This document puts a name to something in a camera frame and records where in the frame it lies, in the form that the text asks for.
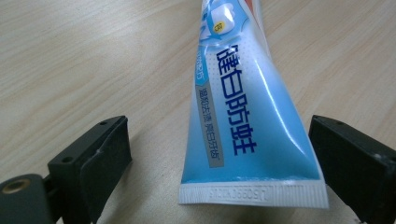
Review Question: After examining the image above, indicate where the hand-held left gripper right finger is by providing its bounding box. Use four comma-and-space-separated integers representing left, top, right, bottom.
307, 114, 396, 224

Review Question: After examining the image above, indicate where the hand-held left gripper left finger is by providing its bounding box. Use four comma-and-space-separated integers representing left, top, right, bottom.
47, 115, 134, 224

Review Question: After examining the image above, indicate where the blue and white toothpaste tube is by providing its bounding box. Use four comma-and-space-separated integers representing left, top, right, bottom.
177, 0, 330, 210

